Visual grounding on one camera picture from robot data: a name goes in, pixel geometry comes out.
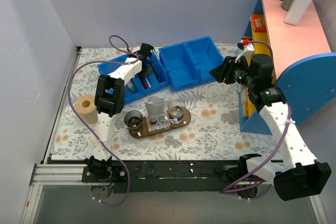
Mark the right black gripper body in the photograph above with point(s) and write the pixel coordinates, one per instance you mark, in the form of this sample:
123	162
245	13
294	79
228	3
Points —
227	69

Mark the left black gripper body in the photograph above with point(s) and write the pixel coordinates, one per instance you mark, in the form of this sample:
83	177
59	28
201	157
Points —
149	67

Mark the white toothbrush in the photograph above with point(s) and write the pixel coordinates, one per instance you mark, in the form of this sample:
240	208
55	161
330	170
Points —
148	83

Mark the clear textured acrylic holder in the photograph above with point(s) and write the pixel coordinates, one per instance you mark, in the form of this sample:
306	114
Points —
158	126

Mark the clear plastic cup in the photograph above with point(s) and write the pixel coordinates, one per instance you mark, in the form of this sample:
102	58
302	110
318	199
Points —
176	108

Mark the dark smoked plastic cup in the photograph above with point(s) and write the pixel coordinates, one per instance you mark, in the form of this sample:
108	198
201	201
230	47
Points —
134	121

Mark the light blue toothbrush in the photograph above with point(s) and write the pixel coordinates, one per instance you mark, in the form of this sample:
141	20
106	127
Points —
173	121

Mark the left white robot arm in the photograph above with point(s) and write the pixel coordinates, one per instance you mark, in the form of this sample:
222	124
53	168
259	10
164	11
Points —
109	101

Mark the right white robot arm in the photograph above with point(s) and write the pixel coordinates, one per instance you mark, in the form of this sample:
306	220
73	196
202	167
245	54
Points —
291	168

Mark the red toothbrush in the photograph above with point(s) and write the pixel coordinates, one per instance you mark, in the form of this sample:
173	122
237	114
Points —
143	83

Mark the oval wooden tray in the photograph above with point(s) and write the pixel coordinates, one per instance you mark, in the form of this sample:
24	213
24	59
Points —
145	133

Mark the left blue divided bin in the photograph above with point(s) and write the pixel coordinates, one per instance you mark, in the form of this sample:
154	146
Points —
107	68

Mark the blue divided bin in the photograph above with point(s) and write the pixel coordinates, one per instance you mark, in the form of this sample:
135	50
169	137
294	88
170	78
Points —
188	63
107	68

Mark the white tube green cap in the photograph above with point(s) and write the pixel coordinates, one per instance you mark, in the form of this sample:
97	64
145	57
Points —
131	86

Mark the sponge package box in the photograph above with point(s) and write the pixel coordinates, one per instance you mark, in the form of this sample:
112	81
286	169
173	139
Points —
244	99

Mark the right blue divided bin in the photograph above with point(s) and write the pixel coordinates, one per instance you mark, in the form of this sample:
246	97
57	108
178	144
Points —
188	63

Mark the floral table mat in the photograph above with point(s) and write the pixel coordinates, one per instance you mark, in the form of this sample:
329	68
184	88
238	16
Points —
213	133

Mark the orange snack box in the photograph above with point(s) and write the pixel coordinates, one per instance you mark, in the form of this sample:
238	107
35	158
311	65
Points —
258	24

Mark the blue pink shelf unit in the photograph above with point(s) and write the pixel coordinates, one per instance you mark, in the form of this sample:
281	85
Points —
303	62

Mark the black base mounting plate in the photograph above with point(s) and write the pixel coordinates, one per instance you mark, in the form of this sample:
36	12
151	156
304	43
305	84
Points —
162	176

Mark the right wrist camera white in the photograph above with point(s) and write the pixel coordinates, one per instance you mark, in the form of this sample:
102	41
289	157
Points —
246	49

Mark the aluminium frame rail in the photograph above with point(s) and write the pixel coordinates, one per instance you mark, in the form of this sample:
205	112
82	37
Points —
49	175

